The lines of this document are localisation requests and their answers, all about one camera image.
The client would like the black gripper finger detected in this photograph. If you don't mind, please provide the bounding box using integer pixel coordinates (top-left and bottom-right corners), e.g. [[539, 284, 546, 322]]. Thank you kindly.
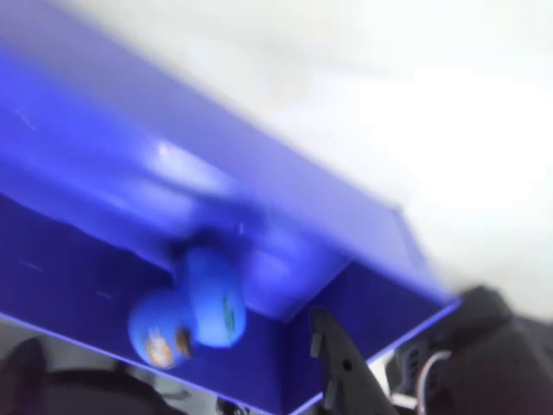
[[308, 305, 393, 415]]

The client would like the blue rubber duck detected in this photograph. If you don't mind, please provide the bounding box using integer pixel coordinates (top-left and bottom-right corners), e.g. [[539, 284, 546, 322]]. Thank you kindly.
[[126, 246, 248, 371]]

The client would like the blue plastic box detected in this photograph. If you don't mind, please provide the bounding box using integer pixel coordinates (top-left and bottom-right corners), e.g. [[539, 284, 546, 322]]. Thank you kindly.
[[0, 3, 462, 415]]

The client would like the red and white servo wire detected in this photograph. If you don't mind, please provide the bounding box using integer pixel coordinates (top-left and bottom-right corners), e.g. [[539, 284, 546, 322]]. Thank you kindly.
[[413, 349, 453, 397]]

